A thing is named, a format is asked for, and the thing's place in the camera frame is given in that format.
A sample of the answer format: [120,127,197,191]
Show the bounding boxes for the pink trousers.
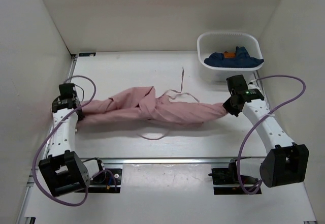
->
[77,86,228,128]

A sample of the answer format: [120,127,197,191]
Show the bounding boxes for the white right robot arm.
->
[223,75,309,195]

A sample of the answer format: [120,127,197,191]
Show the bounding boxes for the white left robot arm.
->
[39,83,227,197]

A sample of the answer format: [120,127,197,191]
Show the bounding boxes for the blue folded jeans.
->
[204,46,264,69]

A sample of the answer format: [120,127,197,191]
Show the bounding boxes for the white plastic basket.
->
[197,31,264,83]

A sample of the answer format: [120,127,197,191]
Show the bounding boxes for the dark corner label plate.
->
[78,52,96,57]

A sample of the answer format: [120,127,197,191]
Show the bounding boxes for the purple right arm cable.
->
[237,75,307,196]

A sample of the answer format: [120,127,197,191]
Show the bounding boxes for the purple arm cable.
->
[237,75,307,196]
[32,75,96,206]

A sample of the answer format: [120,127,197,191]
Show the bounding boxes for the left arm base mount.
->
[82,157,122,194]

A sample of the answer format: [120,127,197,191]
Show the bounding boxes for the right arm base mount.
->
[208,157,264,195]

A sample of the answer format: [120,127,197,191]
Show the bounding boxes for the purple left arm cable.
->
[32,75,96,206]

